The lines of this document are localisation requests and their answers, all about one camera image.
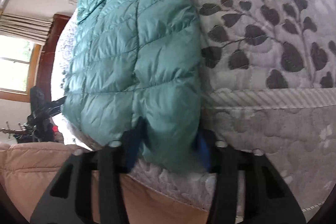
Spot striped window curtain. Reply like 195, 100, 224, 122
0, 11, 54, 47

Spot grey floral quilted bedspread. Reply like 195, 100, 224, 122
50, 0, 336, 218

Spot teal quilted puffer jacket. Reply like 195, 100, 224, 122
63, 0, 203, 173

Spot wooden framed window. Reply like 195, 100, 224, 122
1, 35, 42, 102

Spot dark wooden coat rack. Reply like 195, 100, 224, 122
1, 122, 33, 143

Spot brown wooden headboard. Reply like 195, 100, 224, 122
35, 14, 70, 101

